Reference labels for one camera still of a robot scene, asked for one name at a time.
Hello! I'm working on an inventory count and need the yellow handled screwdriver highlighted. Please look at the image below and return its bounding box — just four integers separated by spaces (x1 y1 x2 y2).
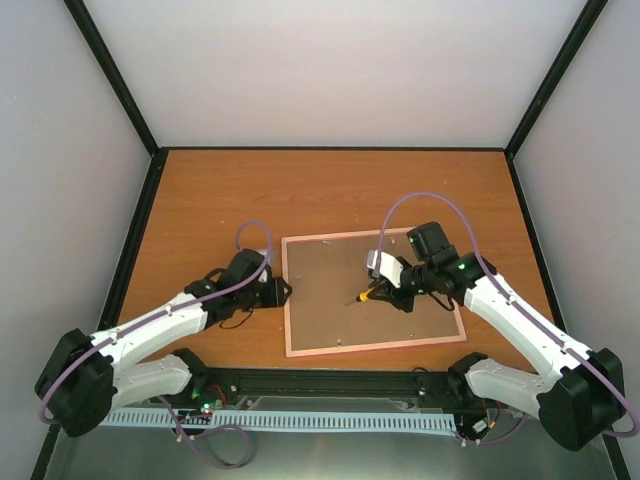
345 288 374 306

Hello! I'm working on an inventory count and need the pink picture frame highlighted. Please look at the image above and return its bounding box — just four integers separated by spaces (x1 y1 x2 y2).
281 230 467 357

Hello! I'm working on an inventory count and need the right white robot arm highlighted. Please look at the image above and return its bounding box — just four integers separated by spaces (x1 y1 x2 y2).
360 222 626 451

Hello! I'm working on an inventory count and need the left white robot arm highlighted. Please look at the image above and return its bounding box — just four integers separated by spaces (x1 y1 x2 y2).
34 249 292 438

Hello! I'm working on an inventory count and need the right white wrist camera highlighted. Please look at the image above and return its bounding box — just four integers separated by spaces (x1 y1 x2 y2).
365 250 406 289

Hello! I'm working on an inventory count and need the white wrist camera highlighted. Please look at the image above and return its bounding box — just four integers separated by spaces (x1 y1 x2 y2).
256 249 274 266
365 250 406 289

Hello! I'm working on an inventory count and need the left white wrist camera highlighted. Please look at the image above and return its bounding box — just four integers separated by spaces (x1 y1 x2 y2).
256 249 274 266

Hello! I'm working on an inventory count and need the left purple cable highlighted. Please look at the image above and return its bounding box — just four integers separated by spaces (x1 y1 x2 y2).
38 219 275 426

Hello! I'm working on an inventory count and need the purple cable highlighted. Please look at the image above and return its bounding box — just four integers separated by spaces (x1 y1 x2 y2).
38 219 275 426
377 191 640 449

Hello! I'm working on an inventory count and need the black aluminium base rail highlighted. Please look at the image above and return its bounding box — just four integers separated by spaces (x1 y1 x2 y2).
169 367 501 414

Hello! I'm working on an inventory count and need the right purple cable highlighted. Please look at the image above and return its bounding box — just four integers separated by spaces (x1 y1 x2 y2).
377 191 640 449

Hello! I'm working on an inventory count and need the light blue cable duct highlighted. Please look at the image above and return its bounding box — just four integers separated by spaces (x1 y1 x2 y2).
101 408 456 437

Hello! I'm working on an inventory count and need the right black corner post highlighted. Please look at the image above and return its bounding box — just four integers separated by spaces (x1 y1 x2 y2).
504 0 608 161

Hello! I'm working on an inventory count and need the black corner post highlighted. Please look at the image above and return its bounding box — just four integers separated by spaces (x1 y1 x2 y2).
63 0 160 159
504 0 608 161

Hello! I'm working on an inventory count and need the left black corner post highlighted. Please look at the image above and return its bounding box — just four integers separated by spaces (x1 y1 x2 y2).
63 0 160 159

